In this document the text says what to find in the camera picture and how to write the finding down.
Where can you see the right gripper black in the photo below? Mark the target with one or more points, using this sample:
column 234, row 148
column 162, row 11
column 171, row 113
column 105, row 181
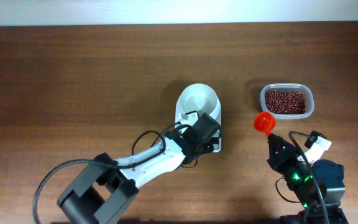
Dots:
column 281, row 153

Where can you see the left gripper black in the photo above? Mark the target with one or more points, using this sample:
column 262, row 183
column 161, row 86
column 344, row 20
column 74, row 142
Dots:
column 209, row 147

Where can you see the orange measuring scoop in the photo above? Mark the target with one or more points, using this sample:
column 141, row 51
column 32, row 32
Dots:
column 264, row 123

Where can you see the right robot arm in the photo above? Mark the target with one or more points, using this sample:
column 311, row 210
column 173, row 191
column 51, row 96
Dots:
column 317, row 183

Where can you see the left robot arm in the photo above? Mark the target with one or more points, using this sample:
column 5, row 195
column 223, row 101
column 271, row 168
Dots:
column 104, row 189

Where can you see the white digital kitchen scale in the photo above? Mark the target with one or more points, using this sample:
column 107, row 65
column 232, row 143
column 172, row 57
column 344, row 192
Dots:
column 201, row 114

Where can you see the white round bowl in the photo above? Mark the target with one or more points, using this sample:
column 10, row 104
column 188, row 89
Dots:
column 201, row 98

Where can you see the red beans in container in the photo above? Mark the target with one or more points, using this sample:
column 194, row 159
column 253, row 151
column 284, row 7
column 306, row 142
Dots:
column 285, row 102

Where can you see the clear plastic container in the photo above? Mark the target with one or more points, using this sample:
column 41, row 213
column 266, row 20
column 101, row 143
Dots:
column 309, row 101

